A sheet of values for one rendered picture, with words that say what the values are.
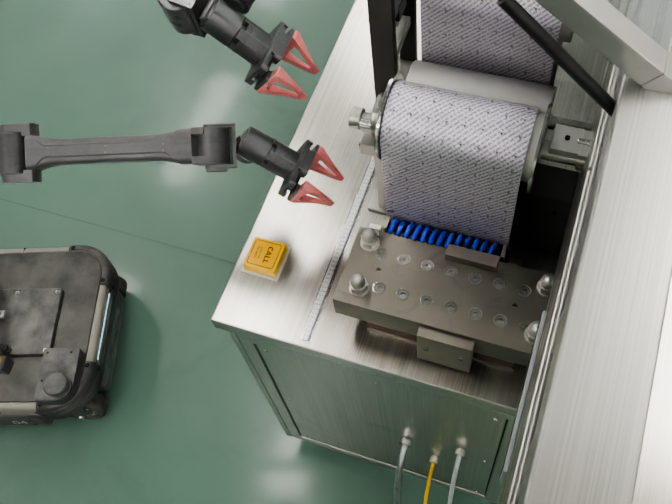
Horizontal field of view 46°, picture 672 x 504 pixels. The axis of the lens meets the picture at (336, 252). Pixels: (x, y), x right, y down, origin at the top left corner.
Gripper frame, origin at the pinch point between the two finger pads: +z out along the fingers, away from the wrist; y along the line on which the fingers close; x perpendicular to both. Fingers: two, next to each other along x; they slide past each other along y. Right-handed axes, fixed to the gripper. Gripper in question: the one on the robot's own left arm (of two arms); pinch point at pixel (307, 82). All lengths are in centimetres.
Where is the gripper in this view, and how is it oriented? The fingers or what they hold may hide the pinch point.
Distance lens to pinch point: 136.4
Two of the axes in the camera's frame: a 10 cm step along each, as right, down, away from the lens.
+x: 5.3, -2.3, -8.2
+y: -3.1, 8.4, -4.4
